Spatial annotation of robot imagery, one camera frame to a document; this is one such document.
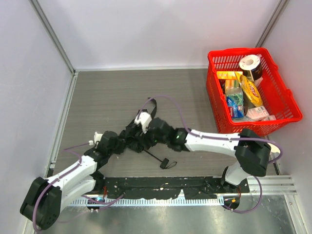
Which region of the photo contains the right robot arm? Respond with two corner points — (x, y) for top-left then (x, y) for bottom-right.
(142, 117), (271, 192)

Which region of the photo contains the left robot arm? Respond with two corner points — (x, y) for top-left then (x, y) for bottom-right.
(20, 131), (126, 232)

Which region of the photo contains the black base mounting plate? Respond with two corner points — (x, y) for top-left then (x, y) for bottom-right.
(105, 176), (250, 200)

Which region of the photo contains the clear green snack bag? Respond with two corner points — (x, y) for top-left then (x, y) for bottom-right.
(225, 88), (245, 119)

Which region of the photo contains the yellow orange box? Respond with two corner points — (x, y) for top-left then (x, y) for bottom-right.
(216, 71), (243, 80)

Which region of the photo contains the yellow Lays chips bag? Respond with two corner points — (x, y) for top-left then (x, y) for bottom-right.
(237, 75), (263, 107)

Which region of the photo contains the black wrapped toilet paper roll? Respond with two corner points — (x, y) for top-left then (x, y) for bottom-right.
(239, 55), (263, 81)

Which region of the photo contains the green soap pump bottle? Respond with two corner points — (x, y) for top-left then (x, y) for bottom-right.
(269, 143), (280, 161)

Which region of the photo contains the red plastic shopping basket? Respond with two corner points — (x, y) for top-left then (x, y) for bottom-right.
(206, 47), (302, 136)

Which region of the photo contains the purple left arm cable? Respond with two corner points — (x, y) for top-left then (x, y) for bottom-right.
(33, 142), (127, 232)

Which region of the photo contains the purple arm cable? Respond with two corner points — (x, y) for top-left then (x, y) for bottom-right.
(140, 95), (283, 215)
(33, 142), (127, 232)

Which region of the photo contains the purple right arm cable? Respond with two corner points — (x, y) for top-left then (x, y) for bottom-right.
(140, 95), (283, 215)

